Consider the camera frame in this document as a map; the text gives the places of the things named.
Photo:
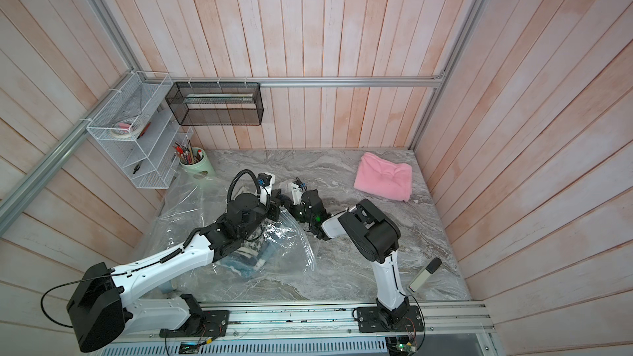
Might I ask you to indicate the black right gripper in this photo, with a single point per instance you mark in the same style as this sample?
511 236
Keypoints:
289 207

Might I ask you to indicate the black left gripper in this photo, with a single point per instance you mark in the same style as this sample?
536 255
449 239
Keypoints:
275 206

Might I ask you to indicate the clear plastic vacuum bag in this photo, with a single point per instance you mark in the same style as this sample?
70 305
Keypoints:
190 204

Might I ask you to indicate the pink blanket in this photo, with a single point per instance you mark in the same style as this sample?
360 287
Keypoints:
385 179

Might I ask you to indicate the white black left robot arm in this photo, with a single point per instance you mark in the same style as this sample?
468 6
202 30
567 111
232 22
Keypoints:
107 301

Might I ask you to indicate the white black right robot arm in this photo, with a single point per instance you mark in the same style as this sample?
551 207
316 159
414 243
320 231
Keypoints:
374 235

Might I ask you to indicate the teal blue folded cloth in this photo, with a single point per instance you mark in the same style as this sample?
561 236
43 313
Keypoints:
249 259

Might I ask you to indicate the green pen holder cup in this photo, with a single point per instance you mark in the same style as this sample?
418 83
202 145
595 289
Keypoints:
200 168

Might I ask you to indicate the white tape roll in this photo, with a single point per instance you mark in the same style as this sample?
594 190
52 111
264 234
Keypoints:
127 129

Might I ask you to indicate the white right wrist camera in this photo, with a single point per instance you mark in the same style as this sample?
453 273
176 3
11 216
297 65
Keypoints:
296 191

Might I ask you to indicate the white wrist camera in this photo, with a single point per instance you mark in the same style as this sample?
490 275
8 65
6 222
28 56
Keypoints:
266 181
296 191

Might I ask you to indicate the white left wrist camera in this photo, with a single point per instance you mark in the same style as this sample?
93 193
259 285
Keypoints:
266 181

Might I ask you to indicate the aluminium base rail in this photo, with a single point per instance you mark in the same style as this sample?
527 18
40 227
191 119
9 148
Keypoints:
320 319

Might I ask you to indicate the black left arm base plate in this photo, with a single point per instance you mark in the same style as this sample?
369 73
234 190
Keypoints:
206 324

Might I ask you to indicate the black mesh wall basket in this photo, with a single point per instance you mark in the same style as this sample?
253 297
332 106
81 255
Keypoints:
216 103

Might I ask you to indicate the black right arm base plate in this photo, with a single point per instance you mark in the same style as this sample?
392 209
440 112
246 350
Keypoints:
379 320

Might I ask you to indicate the white wire shelf rack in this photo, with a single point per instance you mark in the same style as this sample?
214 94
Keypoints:
149 161

